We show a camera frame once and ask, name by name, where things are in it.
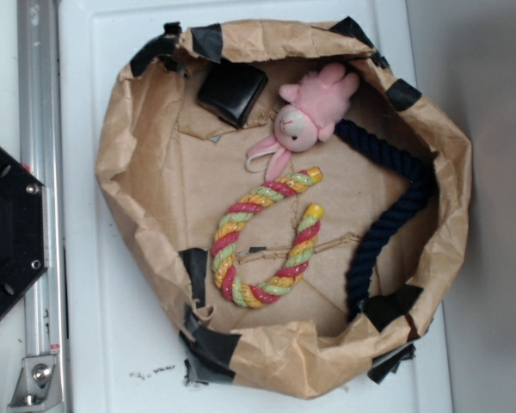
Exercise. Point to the aluminium extrusion rail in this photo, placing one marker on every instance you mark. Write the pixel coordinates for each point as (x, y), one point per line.
(46, 318)

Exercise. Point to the brown paper bag bin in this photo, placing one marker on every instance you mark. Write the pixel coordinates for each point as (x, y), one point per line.
(295, 285)

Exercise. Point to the black square box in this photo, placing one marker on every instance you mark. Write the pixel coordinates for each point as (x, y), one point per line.
(231, 90)

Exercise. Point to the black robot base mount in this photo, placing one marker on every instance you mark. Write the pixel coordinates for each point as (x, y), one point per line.
(22, 238)

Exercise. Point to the pink plush sheep toy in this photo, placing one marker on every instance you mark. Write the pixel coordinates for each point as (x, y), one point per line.
(313, 107)

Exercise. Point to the metal corner bracket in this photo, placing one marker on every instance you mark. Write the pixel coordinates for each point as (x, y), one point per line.
(38, 388)

